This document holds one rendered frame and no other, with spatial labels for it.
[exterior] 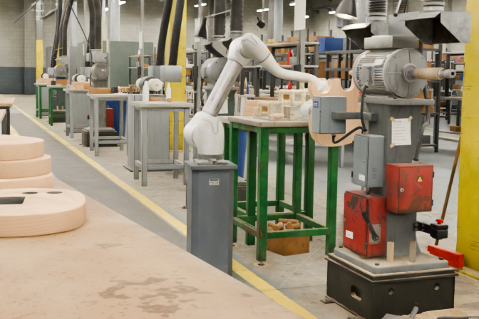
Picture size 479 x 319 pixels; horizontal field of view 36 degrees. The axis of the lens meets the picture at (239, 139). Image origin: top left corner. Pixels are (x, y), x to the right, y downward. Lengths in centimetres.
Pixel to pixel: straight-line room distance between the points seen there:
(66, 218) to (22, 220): 9
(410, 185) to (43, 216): 253
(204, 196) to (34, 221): 280
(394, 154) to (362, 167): 18
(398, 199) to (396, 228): 22
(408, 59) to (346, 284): 122
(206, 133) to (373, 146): 103
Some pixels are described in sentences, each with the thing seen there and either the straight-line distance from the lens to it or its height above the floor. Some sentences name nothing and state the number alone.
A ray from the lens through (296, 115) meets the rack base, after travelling 489.
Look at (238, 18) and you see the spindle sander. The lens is 638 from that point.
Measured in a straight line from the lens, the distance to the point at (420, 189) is 382.
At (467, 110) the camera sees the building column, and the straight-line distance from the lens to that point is 489.
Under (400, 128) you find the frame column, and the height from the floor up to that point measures 97.
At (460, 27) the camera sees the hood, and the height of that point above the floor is 147.
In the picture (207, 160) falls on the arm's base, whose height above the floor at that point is 72.
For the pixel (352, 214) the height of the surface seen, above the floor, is 51.
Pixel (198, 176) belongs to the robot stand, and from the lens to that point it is 426.
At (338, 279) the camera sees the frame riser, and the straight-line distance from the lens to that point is 407.
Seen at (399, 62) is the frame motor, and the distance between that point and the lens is 381.
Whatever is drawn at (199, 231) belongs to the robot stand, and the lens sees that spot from 432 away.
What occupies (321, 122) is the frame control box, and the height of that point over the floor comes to 98.
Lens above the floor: 123
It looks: 5 degrees down
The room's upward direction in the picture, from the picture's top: 1 degrees clockwise
